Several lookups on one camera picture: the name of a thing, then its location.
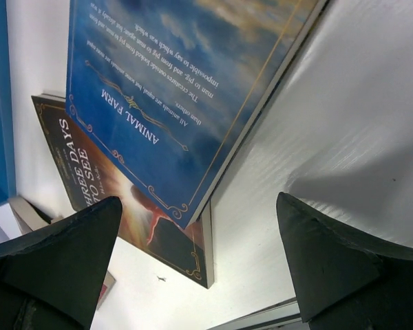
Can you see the blue Animal Farm book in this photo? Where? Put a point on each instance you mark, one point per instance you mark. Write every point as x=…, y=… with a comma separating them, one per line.
x=168, y=89

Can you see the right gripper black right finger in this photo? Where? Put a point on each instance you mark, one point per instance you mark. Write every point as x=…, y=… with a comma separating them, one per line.
x=344, y=278

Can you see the red bordered cream book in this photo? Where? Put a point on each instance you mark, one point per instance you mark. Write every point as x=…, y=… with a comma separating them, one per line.
x=108, y=283

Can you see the dark sunset paperback book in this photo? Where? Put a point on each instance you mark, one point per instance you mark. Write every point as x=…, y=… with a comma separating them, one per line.
x=29, y=218

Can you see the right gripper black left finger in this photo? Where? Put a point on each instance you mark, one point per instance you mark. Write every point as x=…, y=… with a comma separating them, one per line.
x=51, y=278

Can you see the Three Days To See book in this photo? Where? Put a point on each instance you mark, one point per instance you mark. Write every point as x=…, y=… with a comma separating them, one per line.
x=89, y=176

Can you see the aluminium mounting rail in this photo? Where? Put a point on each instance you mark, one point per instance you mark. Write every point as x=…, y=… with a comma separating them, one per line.
x=277, y=315

